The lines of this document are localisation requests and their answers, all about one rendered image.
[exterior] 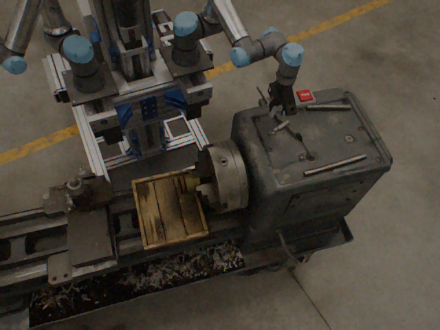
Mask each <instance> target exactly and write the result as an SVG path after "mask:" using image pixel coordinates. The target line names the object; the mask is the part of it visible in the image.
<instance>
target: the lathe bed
mask: <svg viewBox="0 0 440 330"><path fill-rule="evenodd" d="M114 195H115V201H114V202H113V203H112V204H113V205H111V209H112V214H113V216H112V218H113V222H114V221H115V223H114V225H113V226H114V231H115V239H116V243H117V244H118V243H119V244H118V248H119V249H118V250H121V251H119V256H118V257H119V262H120V268H123V267H128V266H131V265H135V264H138V263H143V262H147V261H151V260H154V259H159V258H162V257H165V256H170V255H173V254H178V253H181V252H185V251H188V250H193V249H196V248H201V247H204V246H207V245H212V244H215V243H220V242H222V241H227V240H230V239H237V238H241V237H244V236H245V235H244V232H245V227H246V226H248V224H249V223H250V221H249V219H248V216H247V215H246V214H245V215H244V213H243V208H242V209H238V210H233V211H230V212H225V213H222V214H218V213H217V212H216V210H215V208H210V204H209V202H208V200H205V201H202V196H201V195H200V196H199V199H200V202H201V206H204V207H203V208H202V209H203V212H204V213H205V214H204V217H205V219H206V222H207V226H209V227H208V229H209V228H210V229H209V230H208V231H209V236H205V237H202V238H199V239H194V240H191V241H189V240H187V241H184V242H181V243H176V244H173V245H168V246H167V245H166V246H165V247H161V248H157V249H154V250H149V251H146V252H145V251H144V246H143V242H142V238H141V237H142V235H141V231H140V229H141V227H140V221H139V217H138V211H137V207H136V203H134V202H135V200H134V199H135V197H134V193H133V189H130V190H124V191H120V192H115V193H114ZM133 197H134V198H133ZM132 202H133V203H132ZM123 203H124V205H123ZM203 204H205V205H203ZM133 205H134V206H135V207H131V206H133ZM116 207H117V208H116ZM205 208H206V209H207V210H206V209H205ZM208 211H209V212H208ZM127 212H129V213H127ZM120 217H121V218H120ZM37 219H38V220H37ZM130 221H131V222H130ZM134 221H135V222H134ZM30 222H31V223H30ZM118 222H119V223H118ZM211 222H212V223H211ZM127 224H128V226H127ZM131 224H132V226H131ZM210 225H211V226H210ZM118 226H119V228H120V230H119V229H118V228H117V227H118ZM122 226H123V227H122ZM130 226H131V227H130ZM12 227H13V228H12ZM132 227H133V228H132ZM126 228H127V229H126ZM136 228H139V229H136ZM125 229H126V230H125ZM128 230H130V231H128ZM6 232H8V233H7V234H6ZM116 233H119V234H116ZM1 235H2V236H1ZM52 235H53V236H52ZM61 235H62V236H61ZM59 237H60V239H59ZM63 237H65V238H64V239H63ZM50 238H55V239H50ZM56 238H57V239H56ZM58 239H59V240H58ZM134 239H135V240H134ZM39 241H40V242H39ZM57 241H58V242H57ZM135 241H136V242H137V243H136V242H135ZM140 243H141V244H140ZM34 244H36V245H35V248H36V250H34ZM129 244H130V245H129ZM135 244H136V245H135ZM120 245H121V246H122V247H121V246H120ZM57 246H59V247H57ZM41 248H51V250H46V249H41ZM2 249H3V251H1V250H2ZM6 249H7V250H6ZM69 249H70V246H69V233H68V225H67V215H66V214H63V215H60V216H56V217H49V218H47V217H46V216H45V215H44V214H43V208H42V209H39V210H33V211H29V212H23V213H20V214H14V215H10V216H6V217H0V254H1V255H0V300H2V299H6V298H11V297H14V296H19V295H22V294H28V293H31V292H33V291H36V290H39V289H44V288H47V287H52V285H51V284H50V283H49V280H48V273H47V272H46V269H47V263H46V260H48V258H49V257H50V256H52V255H55V254H60V253H63V252H67V251H68V250H69ZM132 249H133V250H132ZM6 251H8V252H9V251H11V256H9V254H8V253H7V252H6ZM2 252H5V253H4V254H5V255H3V254H2ZM17 252H18V253H17ZM9 253H10V252H9ZM15 253H16V254H15ZM20 256H21V257H20ZM3 259H4V260H3ZM12 259H13V260H12ZM40 262H41V263H40ZM42 265H43V266H42ZM40 266H41V267H40ZM17 268H18V269H17ZM19 268H20V269H19ZM40 268H41V269H40ZM22 272H23V273H22ZM5 276H6V277H5ZM7 276H8V277H7ZM14 276H15V277H14ZM13 277H14V278H13ZM18 279H19V280H18ZM10 280H11V281H10Z"/></svg>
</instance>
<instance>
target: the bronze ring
mask: <svg viewBox="0 0 440 330"><path fill-rule="evenodd" d="M177 181H178V185H179V191H180V193H181V195H185V194H186V193H187V194H188V195H189V194H192V193H194V194H196V189H195V186H198V185H201V182H200V178H199V177H194V178H193V176H192V174H191V173H190V174H189V175H184V177H178V178H177Z"/></svg>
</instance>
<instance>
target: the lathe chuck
mask: <svg viewBox="0 0 440 330"><path fill-rule="evenodd" d="M210 145H212V147H211V148H210V147H208V148H207V149H208V157H209V162H210V173H211V174H210V175H206V177H208V176H212V180H213V185H214V188H215V190H216V193H217V196H218V198H219V201H220V204H223V203H225V202H227V204H228V207H226V208H224V209H223V208H220V207H219V206H217V207H214V209H215V210H216V212H217V213H218V214H222V213H225V212H230V211H233V210H238V209H239V208H240V206H241V188H240V183H239V176H238V173H237V168H236V165H235V162H234V158H233V156H232V154H231V151H230V147H229V146H228V144H227V143H226V142H225V141H220V142H214V143H211V144H205V145H204V146H203V149H202V150H203V151H204V150H206V146H210ZM222 158H226V159H227V161H228V164H227V165H225V166H223V165H221V164H220V162H219V161H220V159H222Z"/></svg>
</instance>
